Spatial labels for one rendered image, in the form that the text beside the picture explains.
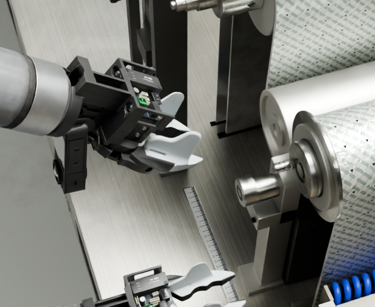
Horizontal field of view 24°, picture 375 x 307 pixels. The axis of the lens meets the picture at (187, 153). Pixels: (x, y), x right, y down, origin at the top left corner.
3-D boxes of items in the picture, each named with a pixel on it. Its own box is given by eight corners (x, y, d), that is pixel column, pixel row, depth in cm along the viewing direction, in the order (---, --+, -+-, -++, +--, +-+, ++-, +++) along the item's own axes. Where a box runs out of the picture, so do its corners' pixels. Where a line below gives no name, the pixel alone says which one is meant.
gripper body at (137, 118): (181, 121, 93) (89, 96, 85) (133, 170, 97) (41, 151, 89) (159, 68, 97) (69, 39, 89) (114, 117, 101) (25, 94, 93)
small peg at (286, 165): (271, 162, 115) (274, 166, 113) (291, 156, 115) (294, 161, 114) (271, 171, 115) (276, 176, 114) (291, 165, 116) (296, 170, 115)
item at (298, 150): (313, 209, 112) (291, 181, 118) (328, 205, 112) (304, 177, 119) (309, 159, 108) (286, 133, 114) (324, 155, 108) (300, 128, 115)
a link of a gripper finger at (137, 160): (177, 175, 98) (112, 151, 92) (168, 183, 98) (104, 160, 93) (169, 143, 101) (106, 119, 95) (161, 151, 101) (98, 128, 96)
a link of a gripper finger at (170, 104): (214, 108, 103) (160, 101, 96) (183, 140, 106) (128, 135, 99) (203, 88, 104) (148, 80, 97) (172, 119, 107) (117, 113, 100)
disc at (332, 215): (287, 157, 124) (297, 87, 112) (290, 156, 124) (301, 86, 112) (330, 243, 115) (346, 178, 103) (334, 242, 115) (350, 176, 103)
